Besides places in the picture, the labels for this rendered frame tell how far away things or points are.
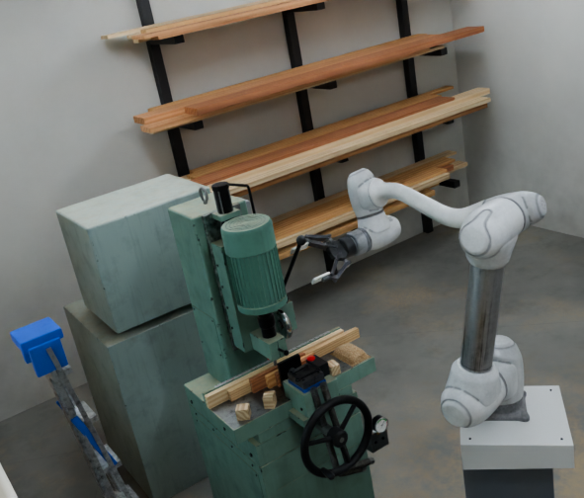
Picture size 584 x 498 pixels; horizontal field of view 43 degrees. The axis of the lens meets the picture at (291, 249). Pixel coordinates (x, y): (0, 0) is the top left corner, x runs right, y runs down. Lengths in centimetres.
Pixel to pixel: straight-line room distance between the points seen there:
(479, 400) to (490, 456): 25
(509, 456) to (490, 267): 71
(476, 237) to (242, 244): 75
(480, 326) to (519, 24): 371
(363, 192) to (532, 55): 331
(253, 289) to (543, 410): 110
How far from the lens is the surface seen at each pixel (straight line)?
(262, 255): 244
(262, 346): 266
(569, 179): 580
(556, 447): 263
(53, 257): 471
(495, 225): 216
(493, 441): 263
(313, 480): 280
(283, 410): 259
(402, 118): 529
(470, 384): 244
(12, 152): 454
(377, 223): 265
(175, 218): 274
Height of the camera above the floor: 230
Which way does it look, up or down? 21 degrees down
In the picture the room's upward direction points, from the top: 11 degrees counter-clockwise
